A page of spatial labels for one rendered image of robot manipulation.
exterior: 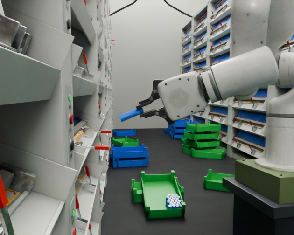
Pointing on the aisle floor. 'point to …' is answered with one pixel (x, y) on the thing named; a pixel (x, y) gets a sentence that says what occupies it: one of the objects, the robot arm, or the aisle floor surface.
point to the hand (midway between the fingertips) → (146, 108)
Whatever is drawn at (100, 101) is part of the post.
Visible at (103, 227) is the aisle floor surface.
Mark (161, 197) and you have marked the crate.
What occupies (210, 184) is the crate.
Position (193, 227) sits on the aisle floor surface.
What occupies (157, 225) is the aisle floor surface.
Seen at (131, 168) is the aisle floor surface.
